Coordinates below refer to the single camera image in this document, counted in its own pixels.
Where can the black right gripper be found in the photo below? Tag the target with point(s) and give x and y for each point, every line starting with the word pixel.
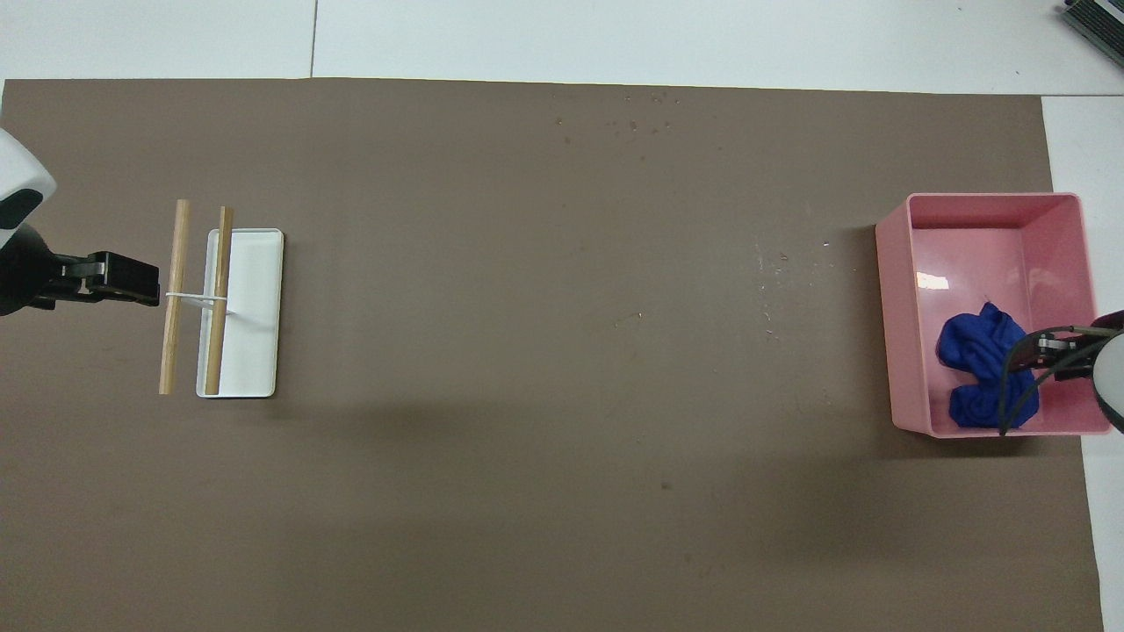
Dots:
pixel 1071 355

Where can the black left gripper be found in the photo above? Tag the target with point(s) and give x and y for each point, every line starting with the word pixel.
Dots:
pixel 31 276

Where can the blue towel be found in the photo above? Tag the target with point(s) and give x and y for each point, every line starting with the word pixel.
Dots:
pixel 979 369

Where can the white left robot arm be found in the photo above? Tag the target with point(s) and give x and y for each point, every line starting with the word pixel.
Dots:
pixel 18 175

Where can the wooden towel rack rod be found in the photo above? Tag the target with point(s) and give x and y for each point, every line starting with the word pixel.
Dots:
pixel 176 254
pixel 219 254

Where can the pink plastic bin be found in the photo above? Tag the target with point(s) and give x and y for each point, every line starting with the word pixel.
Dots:
pixel 975 263

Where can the grey ribbed device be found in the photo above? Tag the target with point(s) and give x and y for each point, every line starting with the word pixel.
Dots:
pixel 1098 19

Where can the brown table mat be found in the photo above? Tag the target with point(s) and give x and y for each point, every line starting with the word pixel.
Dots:
pixel 527 395

